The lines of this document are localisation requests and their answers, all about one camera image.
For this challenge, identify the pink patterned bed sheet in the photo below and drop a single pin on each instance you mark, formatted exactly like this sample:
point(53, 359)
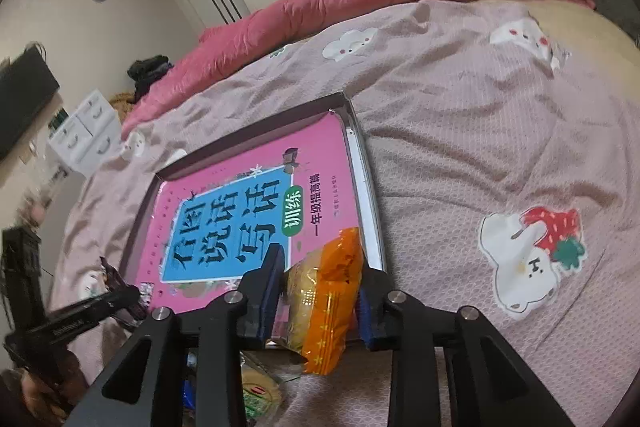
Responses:
point(468, 110)

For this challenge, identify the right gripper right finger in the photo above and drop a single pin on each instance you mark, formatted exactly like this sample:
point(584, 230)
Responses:
point(488, 383)

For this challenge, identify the person's left hand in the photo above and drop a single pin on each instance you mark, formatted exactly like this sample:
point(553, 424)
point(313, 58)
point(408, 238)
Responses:
point(45, 403)

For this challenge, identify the dark cardboard box tray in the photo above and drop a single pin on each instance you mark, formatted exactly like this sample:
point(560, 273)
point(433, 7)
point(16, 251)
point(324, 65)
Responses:
point(261, 132)

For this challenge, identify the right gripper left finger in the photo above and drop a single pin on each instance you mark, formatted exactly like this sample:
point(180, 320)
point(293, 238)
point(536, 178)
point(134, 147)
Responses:
point(143, 383)

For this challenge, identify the white drawer cabinet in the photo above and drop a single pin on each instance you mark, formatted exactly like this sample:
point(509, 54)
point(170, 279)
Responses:
point(88, 137)

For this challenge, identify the pink Chinese workbook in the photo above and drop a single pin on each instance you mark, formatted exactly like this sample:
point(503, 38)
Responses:
point(208, 228)

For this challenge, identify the wall mounted television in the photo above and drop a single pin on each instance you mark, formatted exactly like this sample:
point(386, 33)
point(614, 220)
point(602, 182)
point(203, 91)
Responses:
point(27, 87)

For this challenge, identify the orange cake packet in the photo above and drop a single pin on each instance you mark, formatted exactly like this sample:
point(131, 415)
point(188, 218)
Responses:
point(320, 293)

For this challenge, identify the dark clothes pile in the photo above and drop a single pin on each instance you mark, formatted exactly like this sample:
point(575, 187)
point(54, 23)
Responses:
point(146, 72)

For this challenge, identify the clear round cracker packet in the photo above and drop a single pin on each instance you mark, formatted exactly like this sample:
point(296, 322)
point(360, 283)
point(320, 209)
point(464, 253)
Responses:
point(262, 396)

